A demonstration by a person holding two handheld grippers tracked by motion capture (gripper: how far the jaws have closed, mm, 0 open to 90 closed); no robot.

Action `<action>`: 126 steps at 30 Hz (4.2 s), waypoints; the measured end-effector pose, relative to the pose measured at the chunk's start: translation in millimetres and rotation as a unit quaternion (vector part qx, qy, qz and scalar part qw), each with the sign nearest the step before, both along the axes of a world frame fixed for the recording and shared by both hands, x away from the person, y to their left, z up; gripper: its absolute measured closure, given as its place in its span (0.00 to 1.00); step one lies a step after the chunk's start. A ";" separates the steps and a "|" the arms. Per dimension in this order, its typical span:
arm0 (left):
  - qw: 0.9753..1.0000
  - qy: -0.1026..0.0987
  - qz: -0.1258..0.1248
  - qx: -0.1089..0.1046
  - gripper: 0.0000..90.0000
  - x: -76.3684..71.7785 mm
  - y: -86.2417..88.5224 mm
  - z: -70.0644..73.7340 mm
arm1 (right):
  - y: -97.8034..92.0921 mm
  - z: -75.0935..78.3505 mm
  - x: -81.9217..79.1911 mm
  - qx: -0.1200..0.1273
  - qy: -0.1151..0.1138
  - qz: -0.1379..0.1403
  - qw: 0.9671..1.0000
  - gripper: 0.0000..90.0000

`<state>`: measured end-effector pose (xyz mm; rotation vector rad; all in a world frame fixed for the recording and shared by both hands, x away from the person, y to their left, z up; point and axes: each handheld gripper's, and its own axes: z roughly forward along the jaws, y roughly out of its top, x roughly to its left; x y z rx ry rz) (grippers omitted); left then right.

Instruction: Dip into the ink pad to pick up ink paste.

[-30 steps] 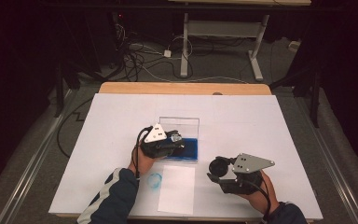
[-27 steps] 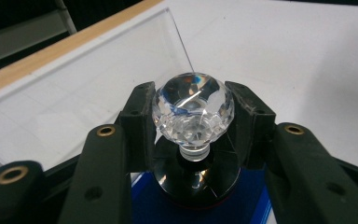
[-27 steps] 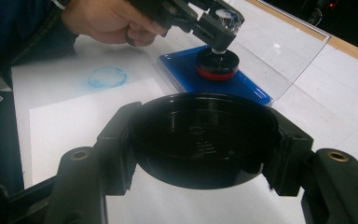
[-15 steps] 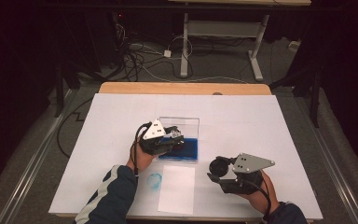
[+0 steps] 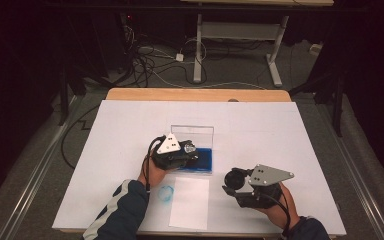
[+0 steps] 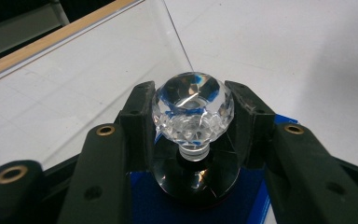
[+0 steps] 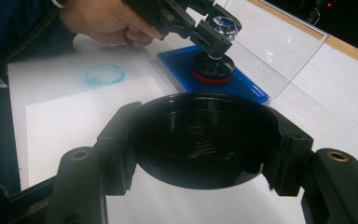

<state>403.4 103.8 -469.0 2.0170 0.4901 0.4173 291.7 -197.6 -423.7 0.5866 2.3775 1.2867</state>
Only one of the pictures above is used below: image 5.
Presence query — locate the grey metal floor rail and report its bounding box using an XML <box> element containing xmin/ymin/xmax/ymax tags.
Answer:
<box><xmin>313</xmin><ymin>99</ymin><xmax>384</xmax><ymax>240</ymax></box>
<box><xmin>0</xmin><ymin>94</ymin><xmax>85</xmax><ymax>240</ymax></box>

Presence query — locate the black floor cable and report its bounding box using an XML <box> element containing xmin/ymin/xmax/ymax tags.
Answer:
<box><xmin>60</xmin><ymin>104</ymin><xmax>102</xmax><ymax>170</ymax></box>

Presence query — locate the black equipment with red light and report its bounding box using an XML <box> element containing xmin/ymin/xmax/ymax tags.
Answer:
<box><xmin>89</xmin><ymin>11</ymin><xmax>138</xmax><ymax>79</ymax></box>

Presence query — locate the blue ink pad clear box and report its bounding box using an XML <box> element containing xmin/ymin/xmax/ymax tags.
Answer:
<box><xmin>168</xmin><ymin>124</ymin><xmax>215</xmax><ymax>175</ymax></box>

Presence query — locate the person's right hand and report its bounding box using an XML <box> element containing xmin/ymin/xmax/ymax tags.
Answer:
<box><xmin>256</xmin><ymin>182</ymin><xmax>298</xmax><ymax>231</ymax></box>

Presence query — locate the tangle of floor cables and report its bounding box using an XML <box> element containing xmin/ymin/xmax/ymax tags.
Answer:
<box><xmin>123</xmin><ymin>24</ymin><xmax>268</xmax><ymax>90</ymax></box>

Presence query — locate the hand-held gripper black cable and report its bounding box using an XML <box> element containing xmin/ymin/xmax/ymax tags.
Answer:
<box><xmin>258</xmin><ymin>191</ymin><xmax>293</xmax><ymax>240</ymax></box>
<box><xmin>142</xmin><ymin>134</ymin><xmax>168</xmax><ymax>195</ymax></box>

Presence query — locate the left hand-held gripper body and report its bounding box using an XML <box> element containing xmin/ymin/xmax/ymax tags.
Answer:
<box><xmin>150</xmin><ymin>132</ymin><xmax>188</xmax><ymax>171</ymax></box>

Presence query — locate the left hand-held gripper black cable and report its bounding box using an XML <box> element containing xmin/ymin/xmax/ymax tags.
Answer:
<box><xmin>142</xmin><ymin>134</ymin><xmax>168</xmax><ymax>195</ymax></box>

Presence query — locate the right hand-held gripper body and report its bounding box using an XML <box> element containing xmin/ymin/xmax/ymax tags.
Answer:
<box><xmin>234</xmin><ymin>163</ymin><xmax>295</xmax><ymax>210</ymax></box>

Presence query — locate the black stamp with clear handle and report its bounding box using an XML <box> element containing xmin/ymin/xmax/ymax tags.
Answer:
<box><xmin>183</xmin><ymin>143</ymin><xmax>199</xmax><ymax>162</ymax></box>

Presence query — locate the small clear blue lid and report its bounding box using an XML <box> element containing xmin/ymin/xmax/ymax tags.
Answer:
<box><xmin>156</xmin><ymin>184</ymin><xmax>175</xmax><ymax>203</ymax></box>

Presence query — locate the white power strip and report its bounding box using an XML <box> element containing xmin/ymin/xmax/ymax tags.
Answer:
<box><xmin>309</xmin><ymin>42</ymin><xmax>324</xmax><ymax>57</ymax></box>

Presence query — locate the wooden table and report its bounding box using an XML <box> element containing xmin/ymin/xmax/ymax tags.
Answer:
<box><xmin>59</xmin><ymin>87</ymin><xmax>341</xmax><ymax>240</ymax></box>

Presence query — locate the large white table cover sheet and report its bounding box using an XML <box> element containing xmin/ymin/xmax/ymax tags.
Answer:
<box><xmin>52</xmin><ymin>99</ymin><xmax>347</xmax><ymax>236</ymax></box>

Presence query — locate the white metal desk frame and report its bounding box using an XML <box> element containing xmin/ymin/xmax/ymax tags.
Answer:
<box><xmin>179</xmin><ymin>0</ymin><xmax>335</xmax><ymax>88</ymax></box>

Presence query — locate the person's left hand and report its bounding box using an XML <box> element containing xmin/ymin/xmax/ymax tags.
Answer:
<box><xmin>138</xmin><ymin>156</ymin><xmax>178</xmax><ymax>188</ymax></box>

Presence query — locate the right hand-held gripper black cable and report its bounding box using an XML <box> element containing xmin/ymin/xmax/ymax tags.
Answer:
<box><xmin>258</xmin><ymin>191</ymin><xmax>293</xmax><ymax>240</ymax></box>

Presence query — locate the black metal stand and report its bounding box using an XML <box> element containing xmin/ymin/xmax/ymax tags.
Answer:
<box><xmin>289</xmin><ymin>71</ymin><xmax>345</xmax><ymax>138</ymax></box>
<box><xmin>57</xmin><ymin>61</ymin><xmax>70</xmax><ymax>128</ymax></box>

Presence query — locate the small white paper sheet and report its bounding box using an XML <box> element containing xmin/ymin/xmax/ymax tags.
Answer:
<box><xmin>168</xmin><ymin>176</ymin><xmax>211</xmax><ymax>231</ymax></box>

